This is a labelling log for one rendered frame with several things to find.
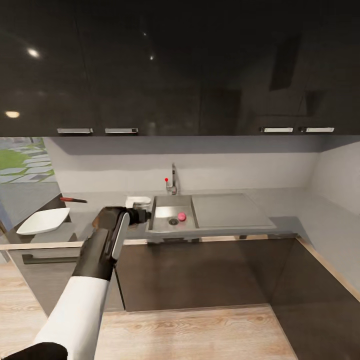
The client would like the vidalia onion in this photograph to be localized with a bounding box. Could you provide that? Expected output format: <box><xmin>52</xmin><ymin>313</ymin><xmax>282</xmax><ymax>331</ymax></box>
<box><xmin>177</xmin><ymin>212</ymin><xmax>187</xmax><ymax>221</ymax></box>

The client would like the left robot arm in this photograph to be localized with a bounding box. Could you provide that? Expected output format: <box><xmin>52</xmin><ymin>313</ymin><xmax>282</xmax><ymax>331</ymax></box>
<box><xmin>2</xmin><ymin>197</ymin><xmax>152</xmax><ymax>360</ymax></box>

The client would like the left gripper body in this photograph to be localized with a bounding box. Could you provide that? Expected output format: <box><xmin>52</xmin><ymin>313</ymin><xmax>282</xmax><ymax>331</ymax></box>
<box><xmin>129</xmin><ymin>208</ymin><xmax>147</xmax><ymax>226</ymax></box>

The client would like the cutting board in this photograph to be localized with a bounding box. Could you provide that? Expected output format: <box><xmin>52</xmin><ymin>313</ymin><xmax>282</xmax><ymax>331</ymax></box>
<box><xmin>91</xmin><ymin>206</ymin><xmax>142</xmax><ymax>228</ymax></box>

